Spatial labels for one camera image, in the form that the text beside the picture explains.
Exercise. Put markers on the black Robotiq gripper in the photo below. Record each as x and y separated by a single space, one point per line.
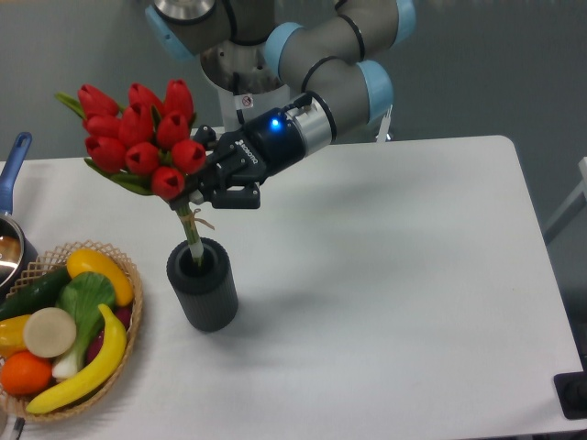
261 148

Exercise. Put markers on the red tulip bouquet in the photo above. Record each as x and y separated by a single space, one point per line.
144 146

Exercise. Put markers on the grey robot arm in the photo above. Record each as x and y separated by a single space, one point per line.
336 84

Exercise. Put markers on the dark grey ribbed vase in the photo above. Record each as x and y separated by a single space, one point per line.
207 293

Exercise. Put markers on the purple red vegetable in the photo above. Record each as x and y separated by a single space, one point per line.
124 315

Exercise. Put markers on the green bok choy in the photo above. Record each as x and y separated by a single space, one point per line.
80 299

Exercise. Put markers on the woven wicker basket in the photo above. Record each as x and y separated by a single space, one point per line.
50 261

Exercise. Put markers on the green cucumber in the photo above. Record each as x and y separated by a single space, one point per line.
41 293

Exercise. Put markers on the beige round disc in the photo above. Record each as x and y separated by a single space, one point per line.
49 332

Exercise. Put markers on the yellow banana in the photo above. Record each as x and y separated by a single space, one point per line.
90 377

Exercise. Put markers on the yellow bell pepper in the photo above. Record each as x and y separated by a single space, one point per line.
12 335

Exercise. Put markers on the orange fruit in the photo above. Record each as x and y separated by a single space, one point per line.
26 374

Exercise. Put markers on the black device at table edge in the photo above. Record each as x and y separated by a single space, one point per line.
571 390

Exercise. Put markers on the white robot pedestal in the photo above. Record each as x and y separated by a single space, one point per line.
246 86

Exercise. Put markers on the blue handled saucepan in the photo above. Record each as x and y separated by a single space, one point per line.
16 250

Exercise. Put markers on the white frame at right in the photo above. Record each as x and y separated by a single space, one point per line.
568 209

